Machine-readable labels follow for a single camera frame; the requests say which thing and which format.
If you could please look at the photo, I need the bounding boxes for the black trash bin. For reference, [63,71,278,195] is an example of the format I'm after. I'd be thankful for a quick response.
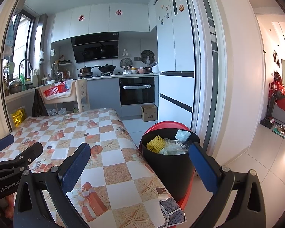
[139,130,200,202]

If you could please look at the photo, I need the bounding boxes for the large round wall rack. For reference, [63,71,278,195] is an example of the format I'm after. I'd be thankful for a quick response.
[141,49,156,65]

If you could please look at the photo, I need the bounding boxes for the kitchen faucet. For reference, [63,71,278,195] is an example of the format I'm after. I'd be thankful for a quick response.
[19,58,34,81]

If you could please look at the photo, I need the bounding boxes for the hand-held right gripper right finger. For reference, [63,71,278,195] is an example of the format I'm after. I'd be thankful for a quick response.
[189,143,272,228]

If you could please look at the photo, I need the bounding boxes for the small round wall rack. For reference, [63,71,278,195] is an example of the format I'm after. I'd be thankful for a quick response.
[120,57,133,68]

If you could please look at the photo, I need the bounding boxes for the white upper cabinets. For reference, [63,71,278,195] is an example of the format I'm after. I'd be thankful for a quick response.
[51,3,157,44]

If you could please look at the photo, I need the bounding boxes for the large yellow wavy sponge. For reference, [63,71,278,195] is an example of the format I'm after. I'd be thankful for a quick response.
[146,136,166,153]

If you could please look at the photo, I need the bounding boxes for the black bag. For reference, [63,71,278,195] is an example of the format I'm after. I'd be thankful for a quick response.
[32,89,49,117]

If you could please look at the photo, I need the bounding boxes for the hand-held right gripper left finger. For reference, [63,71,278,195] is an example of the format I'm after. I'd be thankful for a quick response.
[13,143,92,228]

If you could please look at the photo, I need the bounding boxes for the black range hood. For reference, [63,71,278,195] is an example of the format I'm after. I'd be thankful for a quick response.
[70,32,120,63]

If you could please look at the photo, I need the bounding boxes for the black built-in oven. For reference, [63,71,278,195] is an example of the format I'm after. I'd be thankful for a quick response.
[119,77,155,106]

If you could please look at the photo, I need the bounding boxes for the cardboard box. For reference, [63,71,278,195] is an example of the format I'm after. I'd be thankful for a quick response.
[141,104,158,122]

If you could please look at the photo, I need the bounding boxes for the gold foil bag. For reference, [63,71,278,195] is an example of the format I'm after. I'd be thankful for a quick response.
[11,107,27,129]

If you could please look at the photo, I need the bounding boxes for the black wok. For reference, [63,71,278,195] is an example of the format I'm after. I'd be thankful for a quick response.
[94,64,117,73]

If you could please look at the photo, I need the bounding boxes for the red plastic basket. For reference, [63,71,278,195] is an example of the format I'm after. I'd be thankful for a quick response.
[43,82,67,98]

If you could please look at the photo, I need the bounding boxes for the pile of papers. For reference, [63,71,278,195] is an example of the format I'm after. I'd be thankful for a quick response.
[272,125,285,139]

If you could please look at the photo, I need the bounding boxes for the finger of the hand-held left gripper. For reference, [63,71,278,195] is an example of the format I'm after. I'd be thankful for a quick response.
[0,142,44,177]
[0,134,15,163]

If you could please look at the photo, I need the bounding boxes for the beige storage trolley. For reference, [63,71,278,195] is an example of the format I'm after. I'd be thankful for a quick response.
[37,78,88,113]

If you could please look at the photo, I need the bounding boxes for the kitchen window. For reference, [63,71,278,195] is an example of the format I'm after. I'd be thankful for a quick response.
[2,9,42,95]

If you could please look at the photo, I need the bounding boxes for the white refrigerator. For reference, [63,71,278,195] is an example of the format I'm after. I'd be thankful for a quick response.
[154,0,195,124]

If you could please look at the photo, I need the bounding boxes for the upright vacuum cleaner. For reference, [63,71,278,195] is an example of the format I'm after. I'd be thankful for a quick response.
[261,93,276,129]

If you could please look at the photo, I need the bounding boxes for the metal sink pot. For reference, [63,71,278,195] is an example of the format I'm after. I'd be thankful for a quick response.
[8,81,23,94]

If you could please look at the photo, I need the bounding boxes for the metal cooking pot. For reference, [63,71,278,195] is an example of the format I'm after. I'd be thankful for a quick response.
[77,65,94,78]

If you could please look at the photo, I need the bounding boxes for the group of fridge magnets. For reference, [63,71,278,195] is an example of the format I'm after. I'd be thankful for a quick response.
[157,0,187,25]

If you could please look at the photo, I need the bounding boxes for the clear plastic bag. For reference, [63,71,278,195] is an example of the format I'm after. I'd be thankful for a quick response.
[160,139,193,155]

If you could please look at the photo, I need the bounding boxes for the grey sliding door frame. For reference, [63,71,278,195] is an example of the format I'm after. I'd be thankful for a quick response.
[188,0,228,148]

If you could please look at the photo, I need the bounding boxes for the grey kitchen counter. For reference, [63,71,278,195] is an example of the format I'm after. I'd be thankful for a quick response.
[87,73,160,118]

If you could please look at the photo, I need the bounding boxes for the red stool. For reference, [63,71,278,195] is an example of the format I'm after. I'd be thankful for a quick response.
[142,121,196,210]

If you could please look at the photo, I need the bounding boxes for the checkered starfish tablecloth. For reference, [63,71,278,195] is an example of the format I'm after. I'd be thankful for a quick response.
[0,108,187,228]

